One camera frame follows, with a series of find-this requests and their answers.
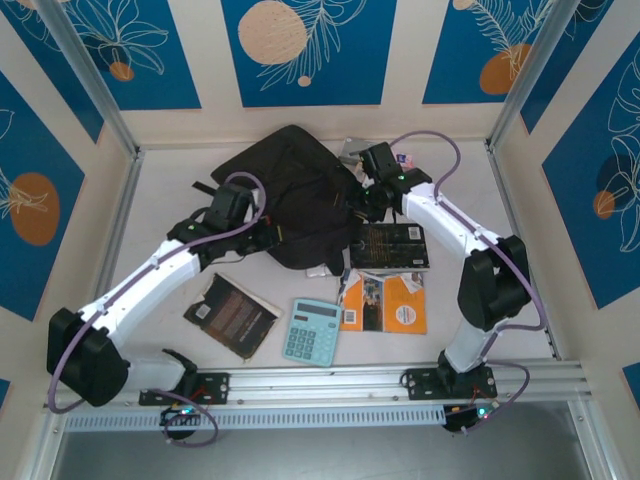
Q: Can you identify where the grey pen box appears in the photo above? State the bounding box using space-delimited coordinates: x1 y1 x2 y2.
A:
338 138 374 164

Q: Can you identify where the black book with gold print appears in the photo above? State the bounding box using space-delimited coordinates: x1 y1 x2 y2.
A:
348 222 431 271

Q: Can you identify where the black fabric backpack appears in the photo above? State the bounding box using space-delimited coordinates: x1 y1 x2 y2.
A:
192 124 361 271

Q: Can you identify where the dark brown worn paperback book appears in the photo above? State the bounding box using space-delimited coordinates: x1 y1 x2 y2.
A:
182 272 284 362

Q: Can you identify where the teal desk calculator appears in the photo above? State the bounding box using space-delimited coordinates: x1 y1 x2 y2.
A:
282 298 344 369

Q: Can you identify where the orange torn paperback book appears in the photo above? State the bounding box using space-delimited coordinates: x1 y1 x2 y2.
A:
337 269 430 336

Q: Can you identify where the small controller circuit board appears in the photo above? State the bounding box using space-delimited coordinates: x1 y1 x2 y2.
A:
443 403 503 435
159 405 204 427

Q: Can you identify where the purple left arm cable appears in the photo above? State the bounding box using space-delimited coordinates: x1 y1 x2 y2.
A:
47 171 269 446

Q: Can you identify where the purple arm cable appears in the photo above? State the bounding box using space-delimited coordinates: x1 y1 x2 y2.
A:
47 171 269 446
392 129 549 437

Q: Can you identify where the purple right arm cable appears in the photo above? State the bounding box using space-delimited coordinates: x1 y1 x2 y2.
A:
392 129 549 437

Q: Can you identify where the aluminium table edge rail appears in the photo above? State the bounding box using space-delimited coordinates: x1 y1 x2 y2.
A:
87 148 147 321
485 142 560 361

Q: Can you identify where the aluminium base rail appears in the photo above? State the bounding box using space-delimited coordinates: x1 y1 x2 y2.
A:
49 360 594 407

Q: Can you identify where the grey slotted cable duct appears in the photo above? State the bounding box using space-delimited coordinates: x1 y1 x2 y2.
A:
63 404 447 432

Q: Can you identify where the aluminium frame post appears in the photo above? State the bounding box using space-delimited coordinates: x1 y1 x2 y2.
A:
37 0 140 157
487 0 614 154

